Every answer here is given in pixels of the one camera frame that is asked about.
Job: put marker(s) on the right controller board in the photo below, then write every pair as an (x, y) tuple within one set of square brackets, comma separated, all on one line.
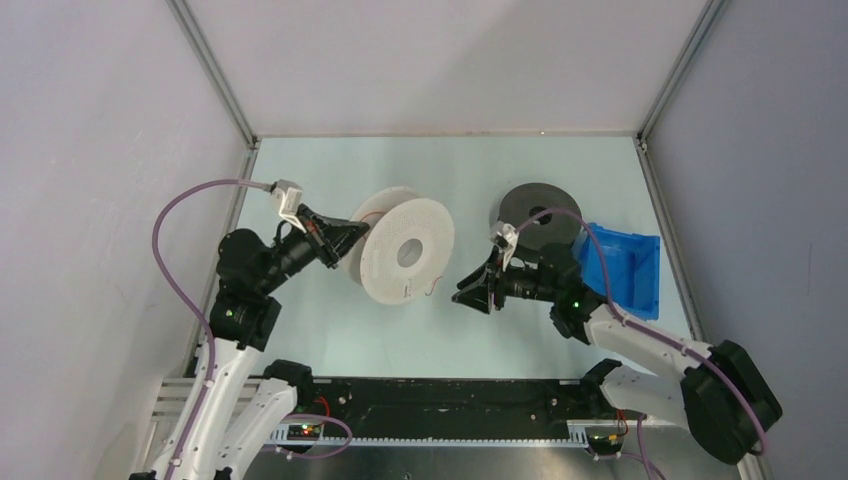
[(605, 446)]

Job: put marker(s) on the left controller board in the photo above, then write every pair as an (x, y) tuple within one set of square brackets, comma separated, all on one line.
[(303, 433)]

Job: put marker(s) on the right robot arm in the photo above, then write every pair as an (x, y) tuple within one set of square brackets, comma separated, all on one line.
[(715, 392)]

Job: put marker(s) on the white cable spool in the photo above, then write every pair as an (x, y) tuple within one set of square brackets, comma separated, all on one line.
[(407, 248)]

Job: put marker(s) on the white slotted cable duct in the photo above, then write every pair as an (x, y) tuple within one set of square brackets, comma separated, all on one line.
[(577, 438)]

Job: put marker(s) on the controller board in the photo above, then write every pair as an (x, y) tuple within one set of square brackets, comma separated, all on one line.
[(303, 433), (605, 446)]

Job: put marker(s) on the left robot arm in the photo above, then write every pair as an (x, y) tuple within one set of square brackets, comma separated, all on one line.
[(210, 440)]

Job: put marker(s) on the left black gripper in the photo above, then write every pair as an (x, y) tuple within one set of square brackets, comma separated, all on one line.
[(330, 238)]

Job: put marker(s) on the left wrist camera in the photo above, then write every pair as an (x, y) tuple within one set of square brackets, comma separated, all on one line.
[(286, 198)]

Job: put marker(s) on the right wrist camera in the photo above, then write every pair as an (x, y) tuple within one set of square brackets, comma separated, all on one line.
[(505, 238)]

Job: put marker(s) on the black cable spool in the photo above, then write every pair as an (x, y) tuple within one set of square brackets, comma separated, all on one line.
[(527, 200)]

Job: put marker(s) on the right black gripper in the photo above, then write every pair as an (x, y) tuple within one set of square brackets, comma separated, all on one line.
[(476, 290)]

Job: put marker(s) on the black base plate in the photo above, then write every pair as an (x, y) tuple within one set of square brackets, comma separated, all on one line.
[(458, 408)]

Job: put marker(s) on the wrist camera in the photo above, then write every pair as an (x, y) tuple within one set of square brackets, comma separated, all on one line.
[(505, 238), (286, 198)]

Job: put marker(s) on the blue plastic bin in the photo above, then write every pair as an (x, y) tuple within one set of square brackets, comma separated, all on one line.
[(633, 265)]

